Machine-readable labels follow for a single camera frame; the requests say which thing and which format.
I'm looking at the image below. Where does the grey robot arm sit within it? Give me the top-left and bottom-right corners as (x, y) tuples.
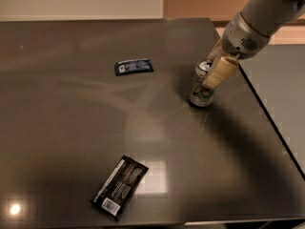
(202, 0), (305, 90)

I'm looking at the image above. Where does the blue snack packet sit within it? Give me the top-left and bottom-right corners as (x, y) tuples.
(114, 58), (153, 76)

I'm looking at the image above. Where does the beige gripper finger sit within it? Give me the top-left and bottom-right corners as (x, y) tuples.
(202, 56), (238, 90)
(208, 39), (227, 61)

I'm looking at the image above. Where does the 7up soda can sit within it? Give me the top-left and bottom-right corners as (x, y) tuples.
(189, 59), (214, 108)

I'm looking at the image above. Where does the black rxbar chocolate wrapper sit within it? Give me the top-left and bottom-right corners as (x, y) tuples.
(91, 156), (149, 221)

